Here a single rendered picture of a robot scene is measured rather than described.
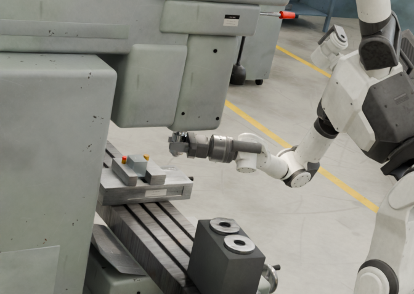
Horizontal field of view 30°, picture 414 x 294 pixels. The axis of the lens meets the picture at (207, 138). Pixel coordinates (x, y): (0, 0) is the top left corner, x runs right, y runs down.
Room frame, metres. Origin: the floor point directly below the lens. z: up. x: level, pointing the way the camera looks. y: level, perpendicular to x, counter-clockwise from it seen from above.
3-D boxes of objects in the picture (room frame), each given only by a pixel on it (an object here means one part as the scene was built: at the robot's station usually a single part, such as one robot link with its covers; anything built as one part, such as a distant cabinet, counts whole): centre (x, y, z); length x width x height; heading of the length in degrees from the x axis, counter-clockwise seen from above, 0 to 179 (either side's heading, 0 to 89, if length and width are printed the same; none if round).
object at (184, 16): (2.29, 0.12, 1.68); 0.34 x 0.24 x 0.10; 126
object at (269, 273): (2.60, -0.32, 0.63); 0.16 x 0.12 x 0.12; 126
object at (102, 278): (2.31, 0.09, 0.79); 0.50 x 0.35 x 0.12; 126
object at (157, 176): (2.53, 0.18, 1.02); 0.15 x 0.06 x 0.04; 34
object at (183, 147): (2.28, 0.08, 1.23); 0.06 x 0.02 x 0.03; 101
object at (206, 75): (2.31, 0.09, 1.47); 0.21 x 0.19 x 0.32; 36
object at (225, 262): (1.98, -0.13, 1.03); 0.22 x 0.12 x 0.20; 28
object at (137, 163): (2.50, 0.23, 1.04); 0.06 x 0.05 x 0.06; 34
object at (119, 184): (2.52, 0.20, 0.98); 0.35 x 0.15 x 0.11; 124
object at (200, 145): (2.33, 0.00, 1.23); 0.13 x 0.12 x 0.10; 11
